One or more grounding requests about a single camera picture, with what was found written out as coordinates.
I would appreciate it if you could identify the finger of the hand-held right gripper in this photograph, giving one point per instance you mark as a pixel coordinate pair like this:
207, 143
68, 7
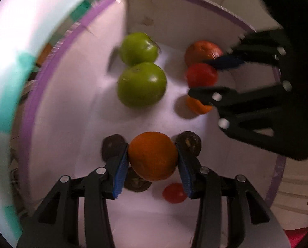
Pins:
244, 108
226, 62

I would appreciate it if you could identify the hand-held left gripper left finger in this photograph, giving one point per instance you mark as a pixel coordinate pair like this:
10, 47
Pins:
120, 173

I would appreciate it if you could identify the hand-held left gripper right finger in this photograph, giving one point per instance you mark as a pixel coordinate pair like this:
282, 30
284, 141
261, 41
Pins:
183, 173

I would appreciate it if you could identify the dark purple passion fruit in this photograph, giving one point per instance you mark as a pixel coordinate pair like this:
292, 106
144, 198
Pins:
136, 183
191, 140
112, 144

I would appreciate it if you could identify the small red tomato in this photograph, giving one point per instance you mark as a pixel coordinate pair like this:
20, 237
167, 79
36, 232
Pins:
173, 193
202, 76

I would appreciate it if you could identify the red pomegranate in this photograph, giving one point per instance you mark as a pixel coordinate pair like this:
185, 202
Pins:
202, 50

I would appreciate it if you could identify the orange mandarin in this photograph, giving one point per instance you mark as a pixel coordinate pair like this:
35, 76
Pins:
199, 106
152, 156

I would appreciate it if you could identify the white box with purple edge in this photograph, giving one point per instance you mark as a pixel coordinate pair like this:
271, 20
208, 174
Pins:
92, 108

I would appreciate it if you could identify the large green apple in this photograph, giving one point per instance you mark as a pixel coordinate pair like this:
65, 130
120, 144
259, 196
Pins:
142, 85

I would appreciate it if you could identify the small green apple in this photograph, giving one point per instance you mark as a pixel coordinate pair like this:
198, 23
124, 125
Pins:
137, 47

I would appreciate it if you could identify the teal white checkered tablecloth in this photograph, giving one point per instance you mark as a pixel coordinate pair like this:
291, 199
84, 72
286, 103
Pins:
14, 44

